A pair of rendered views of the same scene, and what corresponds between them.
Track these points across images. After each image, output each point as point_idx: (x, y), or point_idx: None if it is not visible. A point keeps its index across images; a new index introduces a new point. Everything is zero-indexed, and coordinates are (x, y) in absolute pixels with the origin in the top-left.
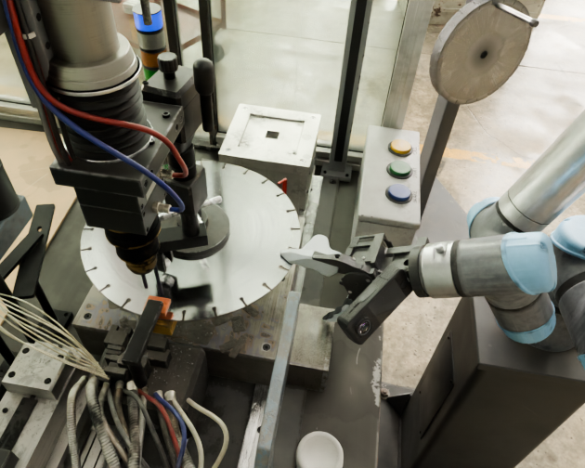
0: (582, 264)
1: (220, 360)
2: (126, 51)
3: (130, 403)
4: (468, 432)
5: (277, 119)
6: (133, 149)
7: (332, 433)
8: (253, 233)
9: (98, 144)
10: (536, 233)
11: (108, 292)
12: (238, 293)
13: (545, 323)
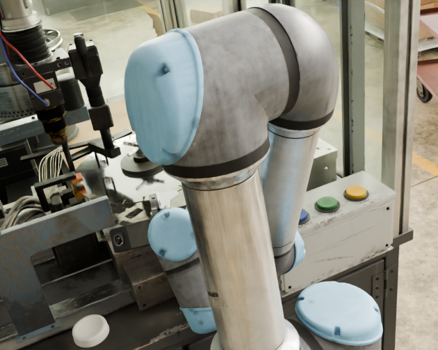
0: (295, 314)
1: (108, 245)
2: (21, 18)
3: (35, 215)
4: None
5: None
6: (24, 63)
7: (113, 330)
8: (161, 178)
9: (4, 52)
10: (179, 210)
11: (79, 167)
12: (110, 196)
13: (189, 308)
